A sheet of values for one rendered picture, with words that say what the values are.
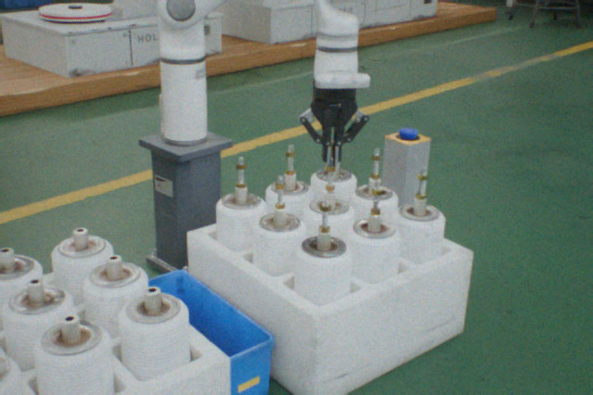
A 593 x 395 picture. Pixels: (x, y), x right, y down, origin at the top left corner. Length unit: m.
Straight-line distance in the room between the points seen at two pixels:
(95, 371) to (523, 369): 0.78
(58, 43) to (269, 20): 1.14
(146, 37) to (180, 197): 1.78
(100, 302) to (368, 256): 0.45
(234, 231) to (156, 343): 0.39
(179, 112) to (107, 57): 1.67
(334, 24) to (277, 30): 2.55
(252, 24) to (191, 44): 2.35
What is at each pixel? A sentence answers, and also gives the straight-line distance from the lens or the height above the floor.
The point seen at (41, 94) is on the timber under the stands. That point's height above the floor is 0.06.
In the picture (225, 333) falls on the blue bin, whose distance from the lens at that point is 1.31.
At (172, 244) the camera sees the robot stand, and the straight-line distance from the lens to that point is 1.58.
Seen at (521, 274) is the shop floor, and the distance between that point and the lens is 1.72.
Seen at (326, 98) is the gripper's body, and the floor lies 0.47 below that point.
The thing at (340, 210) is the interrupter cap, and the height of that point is 0.25.
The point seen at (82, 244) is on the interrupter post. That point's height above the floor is 0.26.
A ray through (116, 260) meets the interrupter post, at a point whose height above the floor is 0.28.
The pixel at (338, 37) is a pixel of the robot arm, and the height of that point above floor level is 0.57.
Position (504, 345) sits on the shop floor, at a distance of 1.46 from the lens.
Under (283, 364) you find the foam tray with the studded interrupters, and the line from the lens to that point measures 1.25.
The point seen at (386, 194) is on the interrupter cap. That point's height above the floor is 0.25.
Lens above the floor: 0.79
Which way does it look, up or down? 23 degrees down
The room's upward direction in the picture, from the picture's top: 2 degrees clockwise
